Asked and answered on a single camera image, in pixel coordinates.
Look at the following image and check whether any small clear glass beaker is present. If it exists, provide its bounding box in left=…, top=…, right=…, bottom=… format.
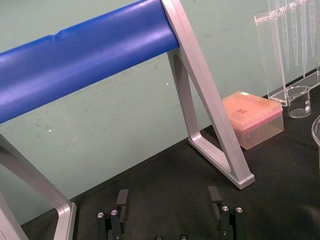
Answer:
left=284, top=85, right=312, bottom=119

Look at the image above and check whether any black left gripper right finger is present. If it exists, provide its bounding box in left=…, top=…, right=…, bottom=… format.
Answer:
left=207, top=185, right=245, bottom=240

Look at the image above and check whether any clear plastic pipette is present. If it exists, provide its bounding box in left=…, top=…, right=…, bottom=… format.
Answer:
left=308, top=0, right=318, bottom=58
left=276, top=0, right=291, bottom=70
left=288, top=0, right=301, bottom=67
left=298, top=0, right=310, bottom=78

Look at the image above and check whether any clear acrylic pipette rack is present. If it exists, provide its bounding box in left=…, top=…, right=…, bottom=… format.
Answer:
left=254, top=0, right=320, bottom=108

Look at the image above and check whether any blue roll on grey stand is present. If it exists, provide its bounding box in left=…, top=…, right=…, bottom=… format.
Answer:
left=0, top=0, right=256, bottom=240

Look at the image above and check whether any large clear glass beaker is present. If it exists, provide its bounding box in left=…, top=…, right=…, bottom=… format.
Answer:
left=311, top=115, right=320, bottom=154

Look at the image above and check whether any black table cloth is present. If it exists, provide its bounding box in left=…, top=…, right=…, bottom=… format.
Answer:
left=20, top=70, right=320, bottom=240

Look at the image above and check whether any pink translucent pipette tip box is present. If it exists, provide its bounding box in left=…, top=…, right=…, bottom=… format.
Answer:
left=221, top=90, right=285, bottom=151

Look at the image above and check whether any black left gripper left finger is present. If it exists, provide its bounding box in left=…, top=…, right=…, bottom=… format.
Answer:
left=96, top=188, right=130, bottom=240

